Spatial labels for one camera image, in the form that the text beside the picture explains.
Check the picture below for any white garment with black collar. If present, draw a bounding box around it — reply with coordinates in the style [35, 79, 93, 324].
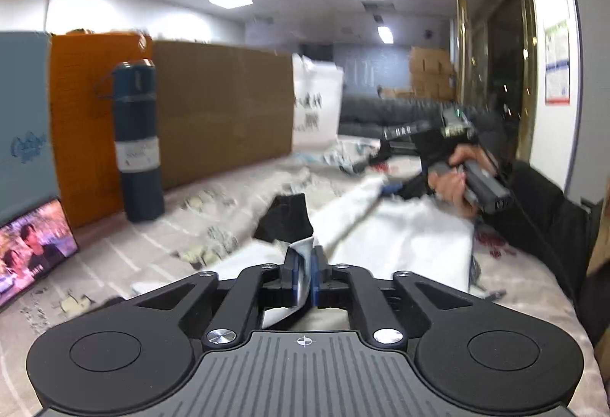
[128, 177, 477, 332]

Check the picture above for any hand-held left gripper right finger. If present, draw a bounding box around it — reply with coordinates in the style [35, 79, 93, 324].
[311, 245, 483, 346]

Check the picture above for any white printed plastic bag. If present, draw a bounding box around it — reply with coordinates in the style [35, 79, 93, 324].
[291, 54, 345, 150]

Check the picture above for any stack of cardboard boxes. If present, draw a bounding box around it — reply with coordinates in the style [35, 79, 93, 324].
[379, 45, 459, 101]

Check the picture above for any tablet with lit screen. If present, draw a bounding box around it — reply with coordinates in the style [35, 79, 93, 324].
[0, 198, 80, 309]

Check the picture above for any ceiling air vent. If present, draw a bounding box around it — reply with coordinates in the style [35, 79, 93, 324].
[362, 2, 397, 25]

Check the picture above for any orange box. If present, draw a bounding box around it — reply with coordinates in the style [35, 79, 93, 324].
[49, 32, 154, 228]

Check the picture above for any brown cardboard box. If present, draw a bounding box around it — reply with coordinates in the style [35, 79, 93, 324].
[151, 40, 295, 192]

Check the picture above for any dark blue thermos bottle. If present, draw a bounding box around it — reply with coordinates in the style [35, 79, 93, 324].
[95, 59, 166, 223]

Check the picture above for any gold framed glass door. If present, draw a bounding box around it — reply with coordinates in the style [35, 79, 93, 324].
[454, 0, 538, 160]

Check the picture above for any person's right hand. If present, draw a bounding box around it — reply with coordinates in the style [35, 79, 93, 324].
[427, 144, 493, 220]

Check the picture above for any wall poster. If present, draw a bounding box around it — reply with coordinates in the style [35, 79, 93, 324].
[542, 0, 573, 106]

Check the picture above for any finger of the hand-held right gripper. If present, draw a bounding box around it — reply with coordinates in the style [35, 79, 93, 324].
[380, 172, 430, 199]
[352, 122, 432, 174]

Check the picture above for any grey-blue box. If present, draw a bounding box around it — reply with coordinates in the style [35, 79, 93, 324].
[0, 31, 62, 227]

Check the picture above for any black sofa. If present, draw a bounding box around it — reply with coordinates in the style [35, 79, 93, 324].
[337, 95, 461, 138]

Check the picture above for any person's right forearm black sleeve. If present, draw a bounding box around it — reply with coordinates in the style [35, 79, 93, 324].
[477, 112, 602, 303]

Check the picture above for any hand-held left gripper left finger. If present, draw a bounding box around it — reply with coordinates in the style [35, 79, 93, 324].
[126, 247, 307, 346]

